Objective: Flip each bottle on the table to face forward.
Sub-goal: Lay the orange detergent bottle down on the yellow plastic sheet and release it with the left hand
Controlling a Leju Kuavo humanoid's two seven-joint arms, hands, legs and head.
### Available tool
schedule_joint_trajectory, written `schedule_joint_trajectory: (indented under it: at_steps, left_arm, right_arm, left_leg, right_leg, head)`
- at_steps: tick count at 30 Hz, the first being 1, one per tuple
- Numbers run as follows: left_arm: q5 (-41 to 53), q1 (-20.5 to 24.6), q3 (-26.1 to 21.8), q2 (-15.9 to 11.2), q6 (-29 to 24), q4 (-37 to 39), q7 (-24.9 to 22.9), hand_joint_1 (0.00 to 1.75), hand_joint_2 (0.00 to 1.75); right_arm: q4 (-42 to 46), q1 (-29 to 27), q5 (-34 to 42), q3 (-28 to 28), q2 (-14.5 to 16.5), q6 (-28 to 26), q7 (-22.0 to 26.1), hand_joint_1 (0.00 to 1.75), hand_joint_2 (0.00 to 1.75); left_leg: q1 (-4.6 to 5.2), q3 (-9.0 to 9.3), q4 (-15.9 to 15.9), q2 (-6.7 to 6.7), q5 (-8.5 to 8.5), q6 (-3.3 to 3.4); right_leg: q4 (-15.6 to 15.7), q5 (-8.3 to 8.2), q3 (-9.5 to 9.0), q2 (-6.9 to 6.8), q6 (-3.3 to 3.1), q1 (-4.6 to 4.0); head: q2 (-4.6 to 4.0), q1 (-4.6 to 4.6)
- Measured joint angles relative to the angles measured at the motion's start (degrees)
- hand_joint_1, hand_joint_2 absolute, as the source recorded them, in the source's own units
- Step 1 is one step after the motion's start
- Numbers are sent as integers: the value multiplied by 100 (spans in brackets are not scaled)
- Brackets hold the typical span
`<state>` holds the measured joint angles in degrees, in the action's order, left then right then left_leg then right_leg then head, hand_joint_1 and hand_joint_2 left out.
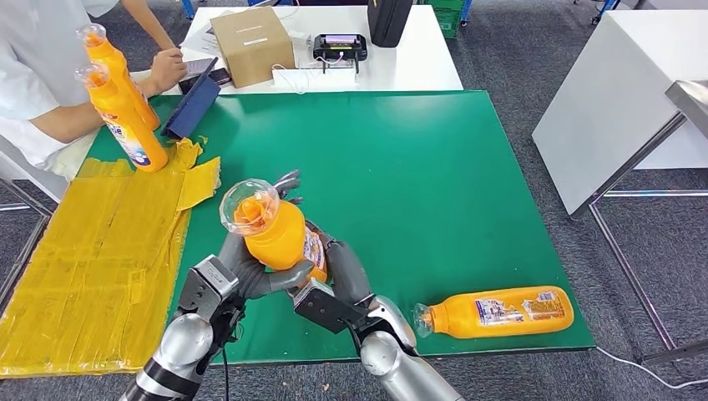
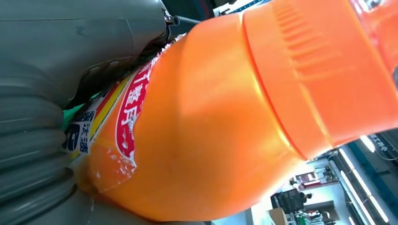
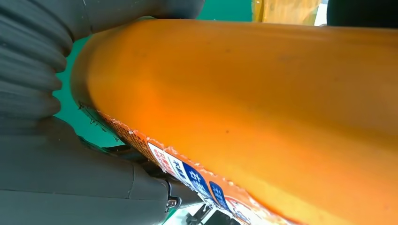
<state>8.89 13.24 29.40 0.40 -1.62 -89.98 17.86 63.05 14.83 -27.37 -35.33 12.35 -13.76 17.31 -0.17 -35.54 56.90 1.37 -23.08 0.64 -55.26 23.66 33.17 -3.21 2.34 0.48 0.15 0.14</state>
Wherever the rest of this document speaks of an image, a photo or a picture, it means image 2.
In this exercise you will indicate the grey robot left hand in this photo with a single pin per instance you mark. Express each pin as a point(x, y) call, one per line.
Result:
point(62, 40)

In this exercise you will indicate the orange bottle with clear cap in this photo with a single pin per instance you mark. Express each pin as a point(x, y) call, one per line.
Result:
point(217, 108)

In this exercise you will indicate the green table mat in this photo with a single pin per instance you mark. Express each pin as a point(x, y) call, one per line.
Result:
point(70, 116)

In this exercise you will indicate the brown cardboard box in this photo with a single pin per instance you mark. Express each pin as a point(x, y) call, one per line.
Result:
point(277, 217)

